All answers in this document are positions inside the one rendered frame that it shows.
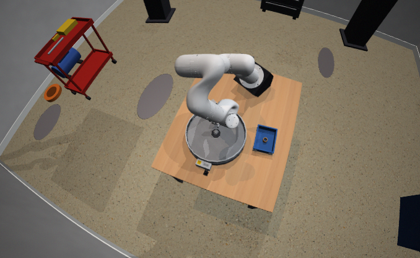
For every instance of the blue crate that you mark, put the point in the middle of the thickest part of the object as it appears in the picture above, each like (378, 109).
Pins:
(268, 132)

